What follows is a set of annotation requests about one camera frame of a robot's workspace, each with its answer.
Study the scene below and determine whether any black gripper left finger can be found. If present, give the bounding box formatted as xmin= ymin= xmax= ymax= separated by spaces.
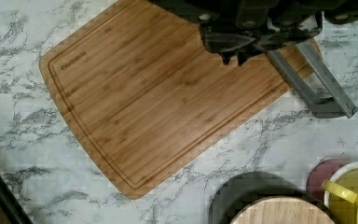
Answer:
xmin=199 ymin=26 xmax=255 ymax=65

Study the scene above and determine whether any yellow mug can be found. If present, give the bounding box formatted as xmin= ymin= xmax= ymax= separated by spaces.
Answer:
xmin=322 ymin=161 xmax=358 ymax=224

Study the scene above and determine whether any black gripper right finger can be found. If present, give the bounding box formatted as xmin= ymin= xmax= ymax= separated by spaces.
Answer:
xmin=237 ymin=33 xmax=296 ymax=66

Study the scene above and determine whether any bamboo cutting board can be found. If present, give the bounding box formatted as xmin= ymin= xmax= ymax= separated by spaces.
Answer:
xmin=39 ymin=0 xmax=288 ymax=199

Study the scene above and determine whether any glass oven door with handle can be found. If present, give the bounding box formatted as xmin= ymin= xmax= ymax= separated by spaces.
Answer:
xmin=268 ymin=21 xmax=358 ymax=119

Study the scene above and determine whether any black canister with wooden lid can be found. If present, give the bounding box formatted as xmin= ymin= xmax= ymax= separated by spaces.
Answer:
xmin=208 ymin=172 xmax=338 ymax=224

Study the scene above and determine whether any pink bowl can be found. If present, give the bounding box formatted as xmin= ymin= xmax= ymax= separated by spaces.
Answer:
xmin=306 ymin=159 xmax=349 ymax=201

